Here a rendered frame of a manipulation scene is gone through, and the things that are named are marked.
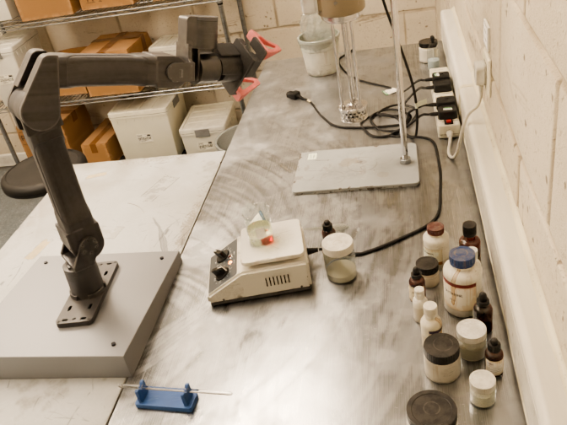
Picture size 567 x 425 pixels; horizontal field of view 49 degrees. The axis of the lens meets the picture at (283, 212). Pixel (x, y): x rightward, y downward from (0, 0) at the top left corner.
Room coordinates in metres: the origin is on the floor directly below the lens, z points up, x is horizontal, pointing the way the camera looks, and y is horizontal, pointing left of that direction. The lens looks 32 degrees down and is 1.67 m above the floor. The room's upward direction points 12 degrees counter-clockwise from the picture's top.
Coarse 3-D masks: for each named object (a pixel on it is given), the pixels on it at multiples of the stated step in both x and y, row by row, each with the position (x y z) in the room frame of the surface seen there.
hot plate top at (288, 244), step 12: (276, 228) 1.03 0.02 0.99; (288, 228) 1.02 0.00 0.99; (300, 228) 1.01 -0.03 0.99; (240, 240) 1.01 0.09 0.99; (276, 240) 0.99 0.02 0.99; (288, 240) 0.98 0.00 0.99; (300, 240) 0.97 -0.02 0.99; (240, 252) 0.97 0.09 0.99; (252, 252) 0.96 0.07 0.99; (264, 252) 0.96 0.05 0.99; (276, 252) 0.95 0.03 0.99; (288, 252) 0.94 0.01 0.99; (300, 252) 0.93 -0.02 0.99; (252, 264) 0.93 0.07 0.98
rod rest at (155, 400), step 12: (144, 384) 0.74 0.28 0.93; (144, 396) 0.73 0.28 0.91; (156, 396) 0.73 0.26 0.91; (168, 396) 0.72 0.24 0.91; (180, 396) 0.72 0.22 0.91; (192, 396) 0.71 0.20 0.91; (144, 408) 0.72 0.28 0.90; (156, 408) 0.71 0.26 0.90; (168, 408) 0.70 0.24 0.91; (180, 408) 0.70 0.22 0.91; (192, 408) 0.70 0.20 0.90
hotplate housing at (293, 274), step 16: (304, 240) 1.00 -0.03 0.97; (304, 256) 0.94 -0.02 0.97; (240, 272) 0.93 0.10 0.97; (256, 272) 0.93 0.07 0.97; (272, 272) 0.93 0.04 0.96; (288, 272) 0.93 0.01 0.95; (304, 272) 0.92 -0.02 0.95; (224, 288) 0.93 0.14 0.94; (240, 288) 0.93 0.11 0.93; (256, 288) 0.93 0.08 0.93; (272, 288) 0.93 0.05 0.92; (288, 288) 0.93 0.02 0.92; (304, 288) 0.93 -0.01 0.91
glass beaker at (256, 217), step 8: (248, 208) 1.02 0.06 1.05; (256, 208) 1.02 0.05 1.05; (264, 208) 1.01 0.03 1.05; (248, 216) 0.97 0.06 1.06; (256, 216) 0.97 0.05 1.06; (264, 216) 0.97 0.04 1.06; (248, 224) 0.98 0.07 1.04; (256, 224) 0.97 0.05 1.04; (264, 224) 0.97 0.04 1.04; (272, 224) 0.99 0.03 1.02; (248, 232) 0.98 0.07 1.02; (256, 232) 0.97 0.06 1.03; (264, 232) 0.97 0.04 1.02; (272, 232) 0.98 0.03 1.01; (256, 240) 0.97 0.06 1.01; (264, 240) 0.97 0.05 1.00; (272, 240) 0.98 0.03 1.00; (256, 248) 0.97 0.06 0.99; (264, 248) 0.97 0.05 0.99
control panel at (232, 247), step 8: (224, 248) 1.05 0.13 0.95; (232, 248) 1.03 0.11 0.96; (216, 256) 1.04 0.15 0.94; (232, 256) 1.00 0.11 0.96; (216, 264) 1.02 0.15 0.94; (224, 264) 1.00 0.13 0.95; (232, 264) 0.98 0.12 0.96; (232, 272) 0.95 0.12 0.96; (216, 280) 0.96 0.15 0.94; (224, 280) 0.94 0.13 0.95; (208, 288) 0.96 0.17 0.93
